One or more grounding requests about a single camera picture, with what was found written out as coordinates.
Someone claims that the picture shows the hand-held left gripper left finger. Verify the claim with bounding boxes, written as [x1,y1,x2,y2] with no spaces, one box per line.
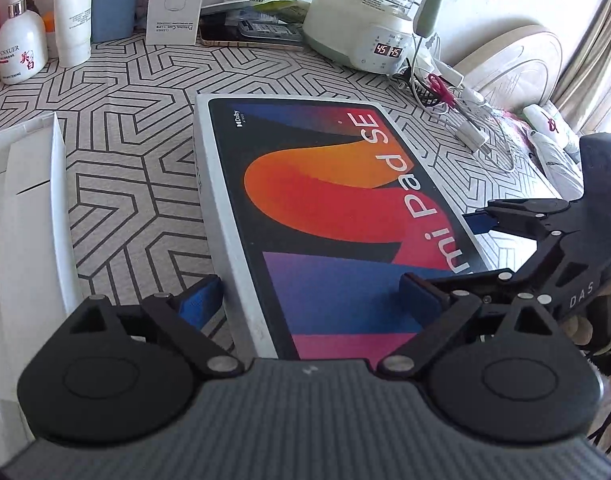
[68,275,246,380]

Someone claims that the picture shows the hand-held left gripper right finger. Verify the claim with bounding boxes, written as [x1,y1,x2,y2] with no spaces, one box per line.
[378,274,561,380]

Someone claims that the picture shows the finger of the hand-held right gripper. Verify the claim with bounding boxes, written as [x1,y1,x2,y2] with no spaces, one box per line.
[463,200,571,235]
[405,269,516,295]

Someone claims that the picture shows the colourful tablet box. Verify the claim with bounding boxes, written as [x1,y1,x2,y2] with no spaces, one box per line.
[194,94,491,361]

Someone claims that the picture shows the geometric patterned desktop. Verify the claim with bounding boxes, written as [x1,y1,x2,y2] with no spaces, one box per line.
[0,35,586,361]

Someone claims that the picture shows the person's right hand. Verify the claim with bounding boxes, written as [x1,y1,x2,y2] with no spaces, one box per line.
[560,312,595,346]

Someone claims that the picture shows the white adapter plug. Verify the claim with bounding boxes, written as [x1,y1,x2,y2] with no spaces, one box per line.
[454,122,490,151]

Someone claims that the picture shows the pink floral cloth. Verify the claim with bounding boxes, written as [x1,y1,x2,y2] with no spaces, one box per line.
[485,109,542,162]

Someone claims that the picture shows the white bottle red mark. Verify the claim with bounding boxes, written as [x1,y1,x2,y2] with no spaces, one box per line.
[523,104,582,157]

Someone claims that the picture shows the red scissors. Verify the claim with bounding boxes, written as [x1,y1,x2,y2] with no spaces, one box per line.
[428,74,459,108]

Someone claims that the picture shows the beige padded chair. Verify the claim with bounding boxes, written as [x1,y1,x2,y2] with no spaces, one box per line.
[455,24,566,111]

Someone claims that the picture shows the beige curtain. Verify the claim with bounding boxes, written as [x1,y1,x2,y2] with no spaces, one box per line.
[555,0,611,136]

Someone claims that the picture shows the cream kettle warmer base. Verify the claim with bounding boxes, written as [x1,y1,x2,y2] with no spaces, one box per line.
[302,0,421,75]

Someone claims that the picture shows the dark tray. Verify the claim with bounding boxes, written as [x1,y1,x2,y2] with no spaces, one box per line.
[199,0,309,51]

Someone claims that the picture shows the blue pack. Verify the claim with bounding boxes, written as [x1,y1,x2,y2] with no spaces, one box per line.
[235,19,303,42]

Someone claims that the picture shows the green packet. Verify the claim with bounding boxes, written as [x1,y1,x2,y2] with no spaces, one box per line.
[252,0,311,23]

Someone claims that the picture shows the tall white carton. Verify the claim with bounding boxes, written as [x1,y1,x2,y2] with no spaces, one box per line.
[145,0,209,47]

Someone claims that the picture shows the blue pen holder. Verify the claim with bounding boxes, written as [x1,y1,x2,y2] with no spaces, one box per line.
[91,0,141,45]

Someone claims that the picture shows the white pump bottle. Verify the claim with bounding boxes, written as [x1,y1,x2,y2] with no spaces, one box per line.
[0,0,49,86]

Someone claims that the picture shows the white tube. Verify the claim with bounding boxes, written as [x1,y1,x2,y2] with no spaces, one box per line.
[52,0,95,67]

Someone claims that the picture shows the white cable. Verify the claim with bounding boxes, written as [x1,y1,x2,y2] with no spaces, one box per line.
[410,35,519,173]

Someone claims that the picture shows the black wire basket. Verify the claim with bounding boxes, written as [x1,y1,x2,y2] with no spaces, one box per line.
[398,57,461,108]

